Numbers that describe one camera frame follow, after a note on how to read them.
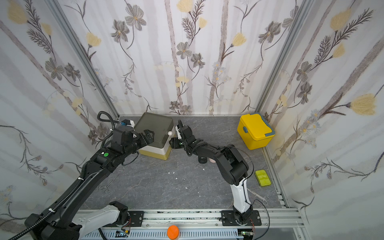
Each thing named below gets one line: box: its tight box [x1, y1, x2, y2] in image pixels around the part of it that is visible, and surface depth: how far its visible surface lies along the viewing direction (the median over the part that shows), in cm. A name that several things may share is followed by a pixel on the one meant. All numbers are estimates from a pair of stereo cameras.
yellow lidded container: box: [237, 113, 276, 151], surface depth 97 cm
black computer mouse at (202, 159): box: [198, 155, 208, 164], surface depth 96 cm
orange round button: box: [167, 225, 180, 240], surface depth 64 cm
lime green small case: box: [255, 169, 271, 187], surface depth 88 cm
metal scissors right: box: [247, 188, 269, 206], surface depth 82 cm
